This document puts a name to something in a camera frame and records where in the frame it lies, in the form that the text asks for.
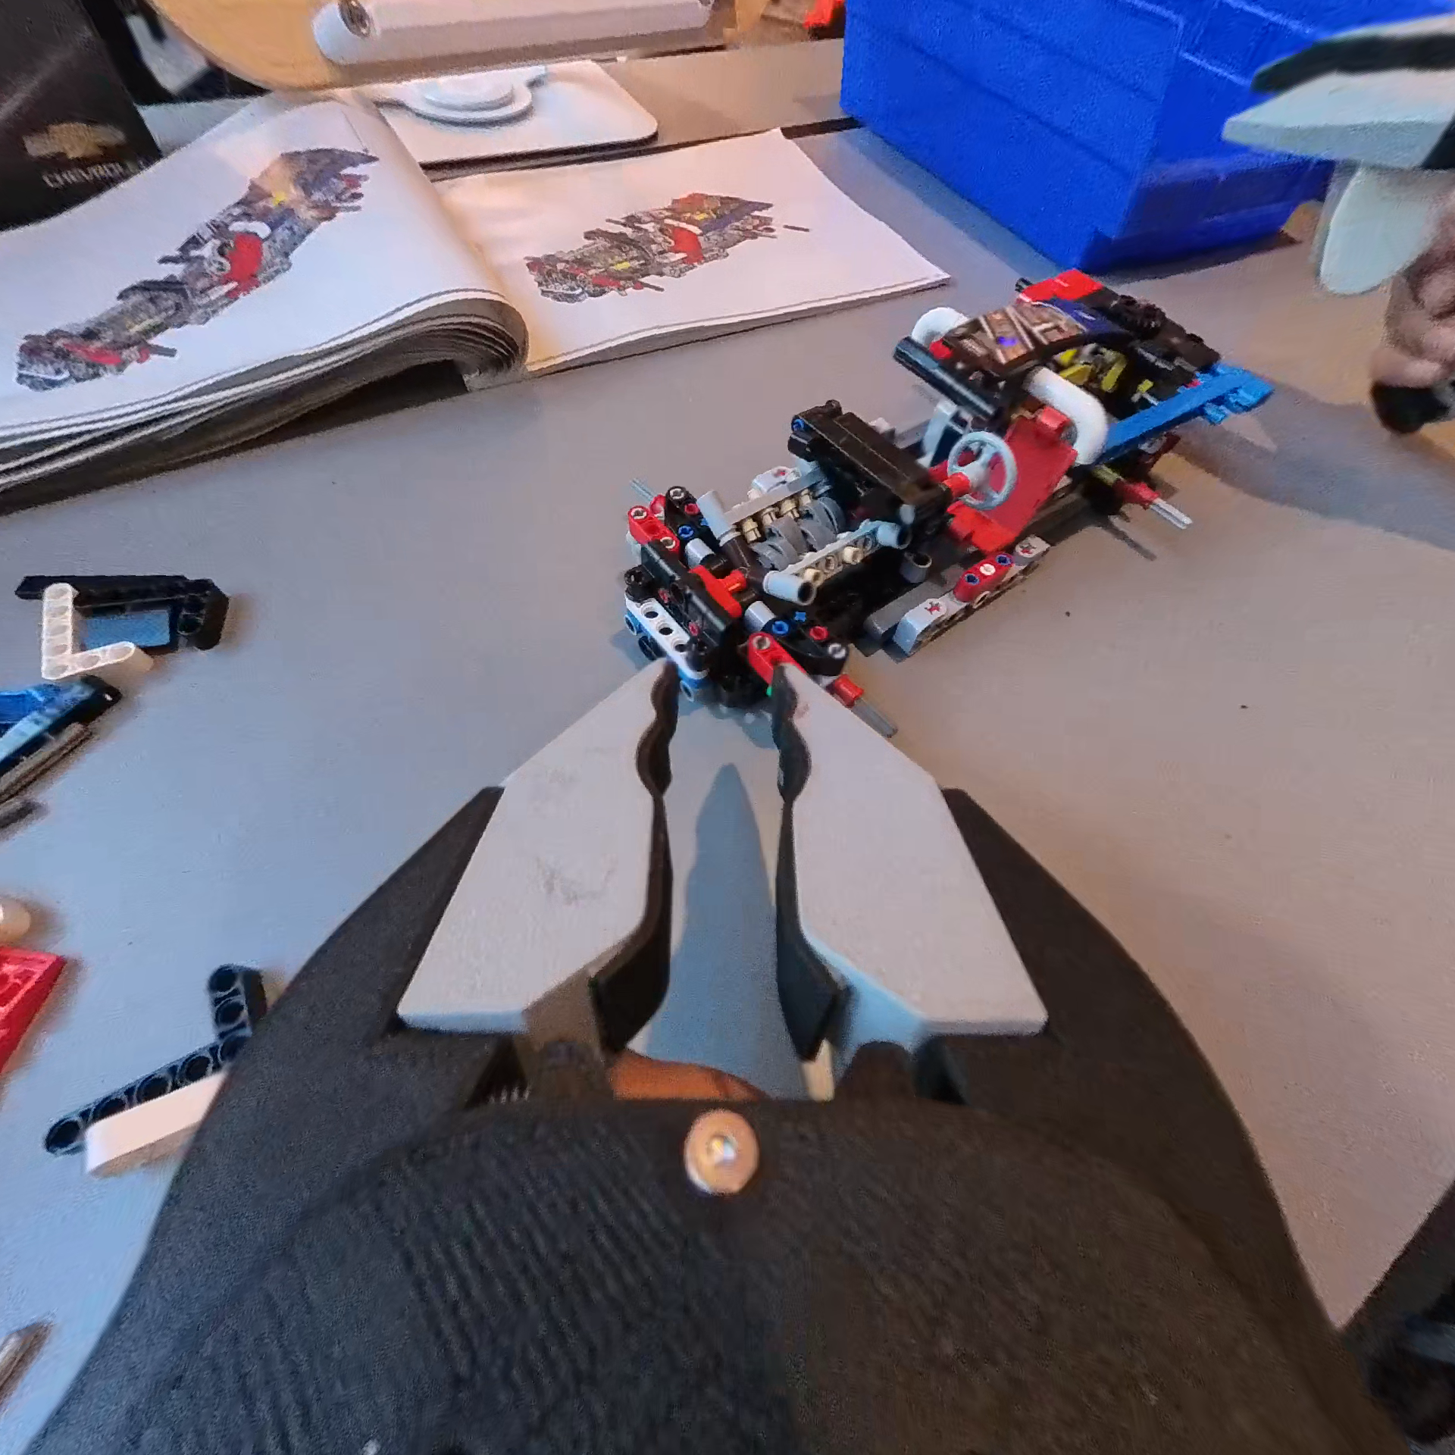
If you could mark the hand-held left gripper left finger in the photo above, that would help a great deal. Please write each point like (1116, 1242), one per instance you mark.
(534, 875)

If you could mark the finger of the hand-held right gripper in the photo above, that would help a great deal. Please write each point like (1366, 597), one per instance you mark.
(1364, 112)
(1376, 232)

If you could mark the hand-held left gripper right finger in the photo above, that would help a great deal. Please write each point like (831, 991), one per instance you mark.
(910, 897)

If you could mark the blue storage bin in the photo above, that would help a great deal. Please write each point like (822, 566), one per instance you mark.
(1080, 125)

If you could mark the toy brick car model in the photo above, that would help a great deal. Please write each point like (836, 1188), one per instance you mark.
(865, 488)

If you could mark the instruction booklet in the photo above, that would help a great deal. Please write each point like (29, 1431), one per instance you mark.
(342, 294)

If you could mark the grey desk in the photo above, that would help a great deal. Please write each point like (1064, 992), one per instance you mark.
(342, 591)

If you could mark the person's right hand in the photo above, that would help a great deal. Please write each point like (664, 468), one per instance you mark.
(1426, 329)

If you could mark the pile of loose toy bricks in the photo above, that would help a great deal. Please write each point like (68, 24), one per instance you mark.
(126, 613)

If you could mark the wooden document stand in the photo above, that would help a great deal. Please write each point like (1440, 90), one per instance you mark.
(512, 126)

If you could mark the black toy car set box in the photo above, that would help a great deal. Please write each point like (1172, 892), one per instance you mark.
(68, 102)

